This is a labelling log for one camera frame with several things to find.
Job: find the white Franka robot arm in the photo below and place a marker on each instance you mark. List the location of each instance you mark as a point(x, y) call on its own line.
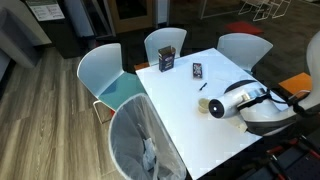
point(263, 106)

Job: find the open blue cardboard box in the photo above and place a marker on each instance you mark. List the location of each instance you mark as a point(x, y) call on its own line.
point(166, 62)

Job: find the small cup beige contents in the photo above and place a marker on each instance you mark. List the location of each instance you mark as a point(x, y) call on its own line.
point(202, 105)

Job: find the white chair orange seat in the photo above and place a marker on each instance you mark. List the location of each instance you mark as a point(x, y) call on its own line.
point(165, 41)

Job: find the white chair teal seat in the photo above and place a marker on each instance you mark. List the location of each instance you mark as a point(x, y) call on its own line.
point(243, 48)
point(100, 70)

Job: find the wooden door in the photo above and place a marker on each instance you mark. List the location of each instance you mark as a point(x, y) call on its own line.
point(133, 25)

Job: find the white printed sign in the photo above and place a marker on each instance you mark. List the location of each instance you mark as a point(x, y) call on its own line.
point(46, 10)

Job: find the black red equipment stand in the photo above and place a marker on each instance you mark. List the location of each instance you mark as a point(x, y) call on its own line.
point(293, 160)

